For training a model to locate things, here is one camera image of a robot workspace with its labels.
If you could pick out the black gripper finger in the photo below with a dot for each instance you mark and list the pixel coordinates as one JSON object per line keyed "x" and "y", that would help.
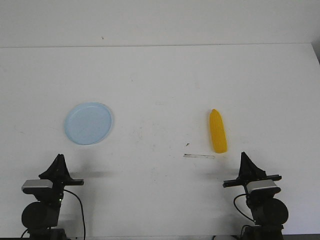
{"x": 52, "y": 170}
{"x": 244, "y": 170}
{"x": 251, "y": 170}
{"x": 65, "y": 172}

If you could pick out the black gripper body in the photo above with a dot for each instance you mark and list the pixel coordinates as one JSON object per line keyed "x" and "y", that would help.
{"x": 52, "y": 195}
{"x": 253, "y": 199}

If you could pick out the yellow corn cob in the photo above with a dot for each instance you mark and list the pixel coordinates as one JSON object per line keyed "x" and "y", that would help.
{"x": 217, "y": 132}

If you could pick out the light blue round plate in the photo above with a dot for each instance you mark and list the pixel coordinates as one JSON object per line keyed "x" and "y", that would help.
{"x": 88, "y": 123}

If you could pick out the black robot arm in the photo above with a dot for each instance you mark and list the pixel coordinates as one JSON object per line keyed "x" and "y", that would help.
{"x": 40, "y": 218}
{"x": 268, "y": 213}

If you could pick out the clear tape strip horizontal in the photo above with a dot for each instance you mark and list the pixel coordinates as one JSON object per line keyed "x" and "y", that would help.
{"x": 201, "y": 156}

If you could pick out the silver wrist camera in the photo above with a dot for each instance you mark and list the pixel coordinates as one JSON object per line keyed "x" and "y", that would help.
{"x": 260, "y": 186}
{"x": 32, "y": 186}

